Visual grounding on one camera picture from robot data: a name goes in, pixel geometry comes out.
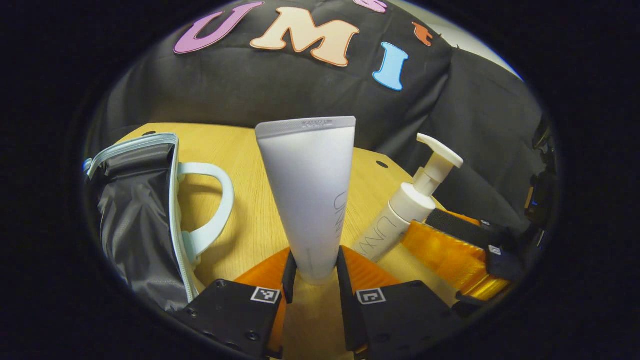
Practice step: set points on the white pump bottle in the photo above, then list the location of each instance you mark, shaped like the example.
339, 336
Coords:
400, 215

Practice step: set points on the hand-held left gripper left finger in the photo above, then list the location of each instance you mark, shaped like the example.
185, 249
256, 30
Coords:
289, 280

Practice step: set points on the light blue suitcase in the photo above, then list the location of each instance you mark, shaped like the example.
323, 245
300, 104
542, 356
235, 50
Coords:
135, 225

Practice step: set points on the white squeeze tube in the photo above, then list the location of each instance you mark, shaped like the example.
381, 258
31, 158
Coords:
307, 200

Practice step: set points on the black backdrop cloth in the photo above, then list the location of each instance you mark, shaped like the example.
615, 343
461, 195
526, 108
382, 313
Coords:
275, 90

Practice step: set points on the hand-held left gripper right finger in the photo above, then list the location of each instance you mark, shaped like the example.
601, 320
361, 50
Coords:
344, 286

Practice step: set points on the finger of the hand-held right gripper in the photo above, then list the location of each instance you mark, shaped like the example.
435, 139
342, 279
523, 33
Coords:
450, 250

